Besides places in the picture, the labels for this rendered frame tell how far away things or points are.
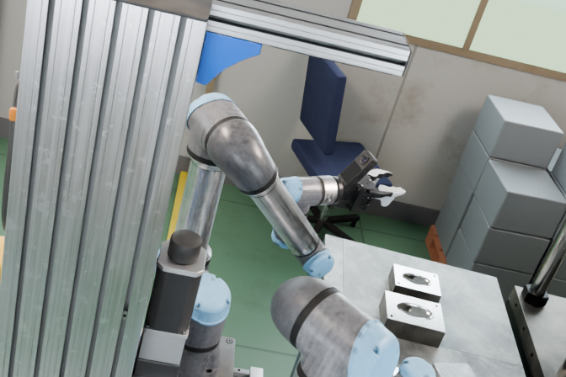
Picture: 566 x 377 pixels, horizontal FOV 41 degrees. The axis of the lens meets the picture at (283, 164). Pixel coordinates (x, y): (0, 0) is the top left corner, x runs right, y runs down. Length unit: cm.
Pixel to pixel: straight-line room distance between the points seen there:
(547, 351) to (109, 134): 208
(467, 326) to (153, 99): 189
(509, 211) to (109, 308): 285
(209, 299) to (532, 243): 258
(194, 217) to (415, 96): 288
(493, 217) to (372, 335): 283
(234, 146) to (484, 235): 258
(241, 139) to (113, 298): 44
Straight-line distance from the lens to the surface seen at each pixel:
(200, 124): 166
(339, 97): 393
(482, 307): 295
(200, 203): 176
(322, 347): 120
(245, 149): 158
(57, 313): 140
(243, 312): 376
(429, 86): 450
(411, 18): 431
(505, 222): 399
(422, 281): 285
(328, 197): 193
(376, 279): 284
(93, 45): 113
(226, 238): 421
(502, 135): 412
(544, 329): 304
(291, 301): 123
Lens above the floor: 239
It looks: 28 degrees down
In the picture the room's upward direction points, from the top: 16 degrees clockwise
